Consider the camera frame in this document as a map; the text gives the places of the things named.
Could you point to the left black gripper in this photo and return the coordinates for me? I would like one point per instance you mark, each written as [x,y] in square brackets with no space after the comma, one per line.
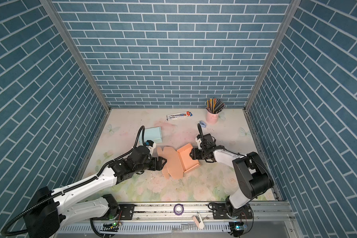
[160,166]

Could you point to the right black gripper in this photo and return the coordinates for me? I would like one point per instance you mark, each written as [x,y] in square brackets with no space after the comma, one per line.
[195,153]

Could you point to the pink paper box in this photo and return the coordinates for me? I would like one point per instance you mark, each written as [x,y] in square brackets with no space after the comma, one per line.
[178,162]

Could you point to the light blue paper box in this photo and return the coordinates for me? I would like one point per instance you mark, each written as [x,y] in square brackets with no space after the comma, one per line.
[153,134]

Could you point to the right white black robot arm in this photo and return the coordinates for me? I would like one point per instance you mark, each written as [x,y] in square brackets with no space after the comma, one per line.
[252,175]

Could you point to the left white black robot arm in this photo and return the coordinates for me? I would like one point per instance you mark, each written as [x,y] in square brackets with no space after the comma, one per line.
[50,210]

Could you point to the white pencil box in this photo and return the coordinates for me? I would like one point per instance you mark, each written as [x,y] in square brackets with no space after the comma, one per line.
[178,116]

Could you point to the blue small stapler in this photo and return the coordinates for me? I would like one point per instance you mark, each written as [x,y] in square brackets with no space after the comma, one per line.
[202,124]

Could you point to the pink pen cup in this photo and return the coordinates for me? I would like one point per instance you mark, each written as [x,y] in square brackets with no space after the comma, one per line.
[211,118]

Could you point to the purple tape roll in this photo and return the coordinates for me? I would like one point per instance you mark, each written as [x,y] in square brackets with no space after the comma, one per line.
[178,209]

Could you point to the colored pencils bundle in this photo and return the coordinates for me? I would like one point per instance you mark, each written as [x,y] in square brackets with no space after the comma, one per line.
[214,105]

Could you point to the white pink small tool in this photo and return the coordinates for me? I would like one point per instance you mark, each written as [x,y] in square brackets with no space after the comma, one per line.
[198,221]

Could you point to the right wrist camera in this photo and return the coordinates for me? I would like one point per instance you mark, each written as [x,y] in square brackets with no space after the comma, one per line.
[199,142]

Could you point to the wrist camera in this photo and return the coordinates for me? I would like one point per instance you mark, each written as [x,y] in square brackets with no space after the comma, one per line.
[150,145]
[199,142]

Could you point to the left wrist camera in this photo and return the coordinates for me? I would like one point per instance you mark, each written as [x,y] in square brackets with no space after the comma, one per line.
[150,145]

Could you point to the metal base rail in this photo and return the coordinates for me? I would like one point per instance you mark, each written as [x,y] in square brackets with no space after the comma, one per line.
[145,218]

